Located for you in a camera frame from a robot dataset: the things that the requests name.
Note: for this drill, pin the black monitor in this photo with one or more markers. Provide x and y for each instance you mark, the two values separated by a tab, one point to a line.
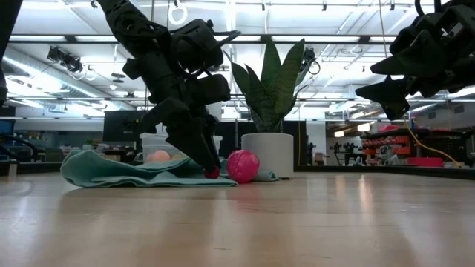
122	126

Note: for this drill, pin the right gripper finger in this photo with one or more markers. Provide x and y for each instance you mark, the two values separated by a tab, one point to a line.
393	94
419	59

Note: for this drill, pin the clear plastic tupperware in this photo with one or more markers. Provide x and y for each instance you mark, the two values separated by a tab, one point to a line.
152	142

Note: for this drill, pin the red storage shelf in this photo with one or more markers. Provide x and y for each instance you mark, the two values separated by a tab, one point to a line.
423	142

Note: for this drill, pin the black hanging camera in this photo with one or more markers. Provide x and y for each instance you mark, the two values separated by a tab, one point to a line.
308	55

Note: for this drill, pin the magenta round toy fruit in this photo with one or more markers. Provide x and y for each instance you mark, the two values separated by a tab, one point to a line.
243	166

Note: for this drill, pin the small red cherry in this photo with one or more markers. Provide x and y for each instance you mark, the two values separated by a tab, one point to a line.
212	173

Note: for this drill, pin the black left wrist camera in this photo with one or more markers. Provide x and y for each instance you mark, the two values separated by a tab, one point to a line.
211	89

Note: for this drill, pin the green snake plant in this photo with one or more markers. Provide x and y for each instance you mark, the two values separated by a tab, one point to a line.
274	92

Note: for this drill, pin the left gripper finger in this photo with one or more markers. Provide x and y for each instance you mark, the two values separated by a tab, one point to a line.
212	137
189	142

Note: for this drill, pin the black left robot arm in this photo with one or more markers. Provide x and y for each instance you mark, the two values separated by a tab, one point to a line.
126	22

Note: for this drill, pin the teal cloth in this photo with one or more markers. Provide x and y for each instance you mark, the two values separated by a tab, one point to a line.
100	168

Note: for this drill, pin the orange toy fruit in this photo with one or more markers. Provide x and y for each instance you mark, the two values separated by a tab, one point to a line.
160	156

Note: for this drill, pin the white plant pot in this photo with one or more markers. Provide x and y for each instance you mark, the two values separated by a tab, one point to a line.
267	154

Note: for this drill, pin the black partition wall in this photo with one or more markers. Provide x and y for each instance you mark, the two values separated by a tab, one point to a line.
297	148

